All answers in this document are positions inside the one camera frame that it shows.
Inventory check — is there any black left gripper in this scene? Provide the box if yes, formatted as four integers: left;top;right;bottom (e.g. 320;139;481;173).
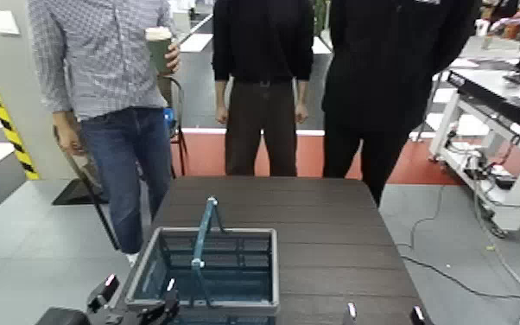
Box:
86;273;181;325

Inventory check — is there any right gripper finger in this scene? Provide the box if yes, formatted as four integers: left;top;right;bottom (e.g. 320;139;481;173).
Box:
343;302;358;325
409;305;428;325

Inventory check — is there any grey plastic shopping basket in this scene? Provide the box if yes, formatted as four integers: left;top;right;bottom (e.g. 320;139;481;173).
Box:
124;226;281;325

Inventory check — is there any blue metal crate handle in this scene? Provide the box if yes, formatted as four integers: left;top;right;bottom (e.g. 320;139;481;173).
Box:
189;195;225;309

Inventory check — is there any green paper cup white lid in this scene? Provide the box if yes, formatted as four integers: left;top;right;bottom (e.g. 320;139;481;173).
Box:
145;26;174;76

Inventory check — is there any checkered man right hand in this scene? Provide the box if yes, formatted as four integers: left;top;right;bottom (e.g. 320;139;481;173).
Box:
53;112;87;156

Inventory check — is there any black sweater man right hand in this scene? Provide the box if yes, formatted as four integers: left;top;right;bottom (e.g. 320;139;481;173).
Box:
214;104;230;126

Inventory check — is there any black sweater man left hand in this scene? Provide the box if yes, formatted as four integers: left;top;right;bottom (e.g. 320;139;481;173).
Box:
294;102;310;125

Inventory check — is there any checkered man left hand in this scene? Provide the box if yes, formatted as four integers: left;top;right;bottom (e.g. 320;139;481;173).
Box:
163;42;182;75

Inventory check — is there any blue object on chair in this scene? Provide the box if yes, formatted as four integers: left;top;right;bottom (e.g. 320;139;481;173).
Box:
163;107;179;137

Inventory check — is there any white equipment workbench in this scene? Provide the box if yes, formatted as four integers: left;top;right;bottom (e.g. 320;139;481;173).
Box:
428;67;520;233

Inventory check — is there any yellow black hazard stripe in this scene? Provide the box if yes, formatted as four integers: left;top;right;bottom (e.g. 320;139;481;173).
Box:
0;81;41;182

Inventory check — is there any black board on workbench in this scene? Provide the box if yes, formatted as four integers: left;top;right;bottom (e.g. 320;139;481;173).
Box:
447;70;520;143

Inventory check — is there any person in black clothes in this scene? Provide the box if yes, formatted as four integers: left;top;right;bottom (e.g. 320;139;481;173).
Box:
320;0;481;208

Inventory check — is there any man in checkered shirt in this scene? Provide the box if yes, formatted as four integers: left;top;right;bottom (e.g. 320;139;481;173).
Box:
28;0;182;267

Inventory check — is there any man in black sweater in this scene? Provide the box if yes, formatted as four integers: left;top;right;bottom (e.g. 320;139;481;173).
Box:
212;0;315;177

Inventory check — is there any black floor cable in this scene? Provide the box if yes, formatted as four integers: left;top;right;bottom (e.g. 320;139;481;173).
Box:
396;185;520;302

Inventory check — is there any brown folding chair black frame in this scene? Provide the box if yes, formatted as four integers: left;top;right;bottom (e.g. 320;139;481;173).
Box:
52;124;123;252

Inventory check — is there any white floor cable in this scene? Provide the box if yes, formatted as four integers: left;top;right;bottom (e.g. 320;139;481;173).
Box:
472;188;520;306

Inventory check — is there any tangle of cables on shelf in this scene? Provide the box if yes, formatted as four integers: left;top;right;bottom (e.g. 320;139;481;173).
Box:
445;131;520;193

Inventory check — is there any white wall switch plate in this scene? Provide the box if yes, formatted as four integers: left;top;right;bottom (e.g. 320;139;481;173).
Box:
0;10;21;36

